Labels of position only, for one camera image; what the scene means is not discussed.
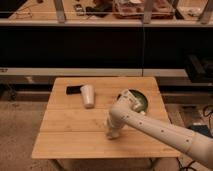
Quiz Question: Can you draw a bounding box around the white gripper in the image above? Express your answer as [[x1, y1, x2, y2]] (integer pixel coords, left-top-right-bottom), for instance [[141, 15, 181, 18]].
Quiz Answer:
[[106, 118, 122, 139]]

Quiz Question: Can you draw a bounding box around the black rectangular block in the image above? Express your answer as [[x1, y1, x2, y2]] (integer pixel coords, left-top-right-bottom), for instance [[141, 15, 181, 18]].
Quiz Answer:
[[66, 86, 81, 95]]

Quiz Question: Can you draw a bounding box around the dark box on right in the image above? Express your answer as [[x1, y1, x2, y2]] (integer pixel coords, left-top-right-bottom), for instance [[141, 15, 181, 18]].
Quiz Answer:
[[185, 55, 213, 83]]

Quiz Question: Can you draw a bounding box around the wooden table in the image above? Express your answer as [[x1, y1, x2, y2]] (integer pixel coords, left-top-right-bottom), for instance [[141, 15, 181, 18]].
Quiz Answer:
[[32, 77, 180, 159]]

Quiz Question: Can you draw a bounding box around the dark green bowl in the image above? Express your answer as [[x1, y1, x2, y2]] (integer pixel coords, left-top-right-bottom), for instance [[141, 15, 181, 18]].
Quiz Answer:
[[116, 88, 149, 114]]

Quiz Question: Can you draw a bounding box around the blue foot pedal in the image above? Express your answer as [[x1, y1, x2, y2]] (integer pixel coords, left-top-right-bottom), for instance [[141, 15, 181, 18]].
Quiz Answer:
[[189, 125, 213, 138]]

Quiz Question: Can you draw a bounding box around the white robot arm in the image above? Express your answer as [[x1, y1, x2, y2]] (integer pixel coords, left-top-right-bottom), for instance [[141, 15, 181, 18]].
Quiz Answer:
[[108, 98, 213, 170]]

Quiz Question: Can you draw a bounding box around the white foam cup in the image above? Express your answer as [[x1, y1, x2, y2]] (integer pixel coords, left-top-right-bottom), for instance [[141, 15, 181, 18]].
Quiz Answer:
[[80, 85, 95, 109]]

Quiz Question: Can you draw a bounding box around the long workbench shelf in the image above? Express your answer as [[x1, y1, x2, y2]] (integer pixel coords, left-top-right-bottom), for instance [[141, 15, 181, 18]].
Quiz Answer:
[[0, 0, 213, 27]]

